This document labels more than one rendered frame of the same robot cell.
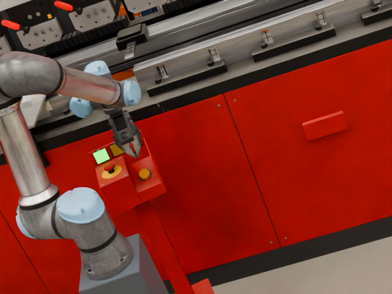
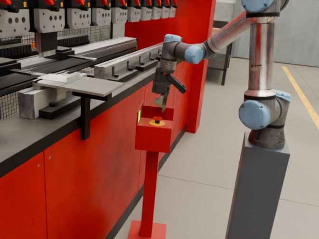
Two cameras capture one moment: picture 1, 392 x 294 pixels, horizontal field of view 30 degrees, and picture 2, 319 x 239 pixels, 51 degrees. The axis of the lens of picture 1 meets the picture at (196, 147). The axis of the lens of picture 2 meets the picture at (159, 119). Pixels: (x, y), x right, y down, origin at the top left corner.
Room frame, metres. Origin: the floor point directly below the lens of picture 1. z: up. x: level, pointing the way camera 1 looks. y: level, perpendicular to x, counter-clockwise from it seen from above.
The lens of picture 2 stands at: (2.06, 1.71, 1.33)
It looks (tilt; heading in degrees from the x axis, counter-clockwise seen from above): 20 degrees down; 275
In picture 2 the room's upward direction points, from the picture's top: 5 degrees clockwise
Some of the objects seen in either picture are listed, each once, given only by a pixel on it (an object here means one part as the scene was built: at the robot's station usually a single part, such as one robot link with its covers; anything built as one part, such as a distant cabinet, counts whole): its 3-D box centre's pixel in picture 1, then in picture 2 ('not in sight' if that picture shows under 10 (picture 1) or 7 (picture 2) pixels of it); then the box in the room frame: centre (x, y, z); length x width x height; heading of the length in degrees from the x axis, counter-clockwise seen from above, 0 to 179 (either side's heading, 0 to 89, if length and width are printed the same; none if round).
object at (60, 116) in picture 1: (45, 125); (67, 104); (2.55, 0.49, 0.89); 0.30 x 0.05 x 0.03; 80
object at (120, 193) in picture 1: (127, 172); (155, 125); (2.21, 0.25, 0.75); 0.20 x 0.16 x 0.18; 93
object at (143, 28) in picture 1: (130, 42); (72, 54); (2.68, 0.08, 1.01); 0.26 x 0.12 x 0.05; 170
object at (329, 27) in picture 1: (293, 42); (147, 65); (2.37, -0.46, 0.89); 0.30 x 0.05 x 0.03; 80
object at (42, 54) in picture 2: not in sight; (47, 43); (2.61, 0.52, 1.13); 0.10 x 0.02 x 0.10; 80
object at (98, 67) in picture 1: (100, 80); (171, 47); (2.17, 0.20, 1.11); 0.09 x 0.08 x 0.11; 146
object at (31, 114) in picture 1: (17, 116); (82, 84); (2.46, 0.55, 1.00); 0.26 x 0.18 x 0.01; 170
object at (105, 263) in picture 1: (102, 248); (268, 131); (1.72, 0.35, 0.82); 0.15 x 0.15 x 0.10
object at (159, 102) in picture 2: (126, 146); (160, 103); (2.20, 0.21, 0.85); 0.06 x 0.03 x 0.09; 3
